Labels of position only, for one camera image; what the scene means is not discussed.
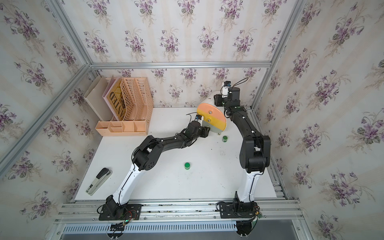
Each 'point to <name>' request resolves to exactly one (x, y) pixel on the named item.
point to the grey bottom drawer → (212, 127)
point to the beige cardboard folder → (94, 96)
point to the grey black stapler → (101, 178)
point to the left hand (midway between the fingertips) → (208, 128)
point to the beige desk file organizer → (129, 103)
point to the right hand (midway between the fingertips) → (219, 96)
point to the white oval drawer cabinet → (209, 99)
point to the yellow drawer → (212, 120)
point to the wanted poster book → (116, 99)
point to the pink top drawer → (212, 110)
